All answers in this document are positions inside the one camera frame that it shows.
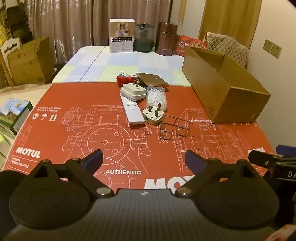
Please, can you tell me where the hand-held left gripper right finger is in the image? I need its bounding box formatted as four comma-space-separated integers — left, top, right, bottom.
174, 149, 263, 198

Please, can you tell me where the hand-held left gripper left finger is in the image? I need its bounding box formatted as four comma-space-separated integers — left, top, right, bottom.
28, 149, 114, 198

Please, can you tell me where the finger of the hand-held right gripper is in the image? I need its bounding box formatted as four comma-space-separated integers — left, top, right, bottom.
248, 150, 279, 168
276, 145, 296, 161

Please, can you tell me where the metal wire holder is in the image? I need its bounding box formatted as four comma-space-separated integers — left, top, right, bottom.
159, 115, 190, 140

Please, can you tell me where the white three-pin plug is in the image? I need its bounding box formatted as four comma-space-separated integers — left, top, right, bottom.
142, 105, 165, 126

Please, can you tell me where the white power strip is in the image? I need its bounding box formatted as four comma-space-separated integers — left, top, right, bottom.
120, 95, 145, 125

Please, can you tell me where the brown cardboard box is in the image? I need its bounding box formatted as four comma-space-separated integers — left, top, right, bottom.
182, 45, 271, 124

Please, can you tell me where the white power adapter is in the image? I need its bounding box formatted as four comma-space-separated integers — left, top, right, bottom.
120, 77, 147, 100

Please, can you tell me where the red and blue cat figurine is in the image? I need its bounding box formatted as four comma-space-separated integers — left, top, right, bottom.
116, 72, 134, 87

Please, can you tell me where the gold box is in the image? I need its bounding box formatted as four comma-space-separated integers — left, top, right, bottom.
136, 72, 170, 88

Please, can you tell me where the red printed table mat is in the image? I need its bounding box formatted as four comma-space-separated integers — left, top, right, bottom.
3, 82, 281, 193

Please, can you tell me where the green picture box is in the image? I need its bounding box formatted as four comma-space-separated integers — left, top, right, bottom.
0, 98, 34, 136

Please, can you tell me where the checkered pastel tablecloth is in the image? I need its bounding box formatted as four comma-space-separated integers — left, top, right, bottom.
51, 45, 192, 87

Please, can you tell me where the red instant meal bowl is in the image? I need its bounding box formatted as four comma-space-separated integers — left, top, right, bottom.
176, 35, 207, 57

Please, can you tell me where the cardboard storage carton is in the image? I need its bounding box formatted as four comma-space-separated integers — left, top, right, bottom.
7, 37, 56, 86

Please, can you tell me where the brown metal thermos jar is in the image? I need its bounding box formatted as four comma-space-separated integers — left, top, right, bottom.
155, 22, 177, 56

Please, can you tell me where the white product box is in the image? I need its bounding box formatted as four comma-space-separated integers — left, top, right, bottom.
109, 19, 136, 53

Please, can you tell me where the glass jar with green contents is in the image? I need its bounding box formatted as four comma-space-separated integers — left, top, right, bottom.
135, 23, 154, 52

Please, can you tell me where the brown patterned curtain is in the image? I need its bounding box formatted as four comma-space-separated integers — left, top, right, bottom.
23, 0, 174, 65

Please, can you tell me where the white carved chair back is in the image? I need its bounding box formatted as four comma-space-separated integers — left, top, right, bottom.
0, 37, 22, 86

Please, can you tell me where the wooden door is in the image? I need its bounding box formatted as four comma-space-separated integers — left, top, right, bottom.
199, 0, 263, 50

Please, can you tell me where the dark folding step stool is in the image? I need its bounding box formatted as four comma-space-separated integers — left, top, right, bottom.
0, 0, 33, 44

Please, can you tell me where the beige wall socket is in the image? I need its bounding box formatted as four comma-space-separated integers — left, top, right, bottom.
271, 43, 282, 59
264, 39, 274, 55

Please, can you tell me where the wooden wall ornament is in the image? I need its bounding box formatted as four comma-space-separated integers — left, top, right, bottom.
178, 0, 186, 25

